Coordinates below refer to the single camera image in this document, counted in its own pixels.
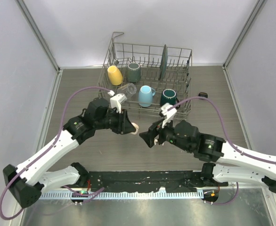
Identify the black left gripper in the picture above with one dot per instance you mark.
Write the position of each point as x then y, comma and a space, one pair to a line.
124, 125

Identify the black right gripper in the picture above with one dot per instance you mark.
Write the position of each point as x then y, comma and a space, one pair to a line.
149, 136

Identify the beige earbud charging case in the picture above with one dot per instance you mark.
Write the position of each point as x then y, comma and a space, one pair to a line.
136, 128

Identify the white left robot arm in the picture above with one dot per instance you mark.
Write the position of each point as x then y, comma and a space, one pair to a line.
29, 180

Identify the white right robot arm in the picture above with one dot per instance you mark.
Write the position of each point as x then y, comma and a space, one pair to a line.
223, 161

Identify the black earbud charging case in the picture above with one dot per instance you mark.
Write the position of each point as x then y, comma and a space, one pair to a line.
203, 95

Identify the clear glass cup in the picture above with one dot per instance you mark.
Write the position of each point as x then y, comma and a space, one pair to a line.
129, 90

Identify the light blue mug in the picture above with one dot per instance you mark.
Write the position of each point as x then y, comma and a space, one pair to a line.
145, 96

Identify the dark teal mug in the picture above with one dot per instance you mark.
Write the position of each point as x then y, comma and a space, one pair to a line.
169, 96

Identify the yellow cup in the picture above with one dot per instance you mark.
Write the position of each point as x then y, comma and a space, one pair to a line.
114, 75

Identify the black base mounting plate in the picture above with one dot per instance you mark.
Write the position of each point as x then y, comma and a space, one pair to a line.
174, 181

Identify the grey-green mug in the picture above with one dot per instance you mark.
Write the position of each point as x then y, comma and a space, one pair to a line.
133, 72

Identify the teal plate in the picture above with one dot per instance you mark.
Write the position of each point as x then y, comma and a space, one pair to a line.
163, 65

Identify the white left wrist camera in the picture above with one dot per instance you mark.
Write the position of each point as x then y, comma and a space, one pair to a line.
117, 100

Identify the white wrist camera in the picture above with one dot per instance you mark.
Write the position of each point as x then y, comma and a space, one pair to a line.
167, 112
117, 100

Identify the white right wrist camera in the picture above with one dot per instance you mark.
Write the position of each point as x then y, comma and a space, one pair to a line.
167, 112

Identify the grey wire dish rack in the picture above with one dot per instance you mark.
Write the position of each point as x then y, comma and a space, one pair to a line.
177, 75

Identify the aluminium slotted rail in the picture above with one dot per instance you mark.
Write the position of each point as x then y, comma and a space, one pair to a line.
161, 194

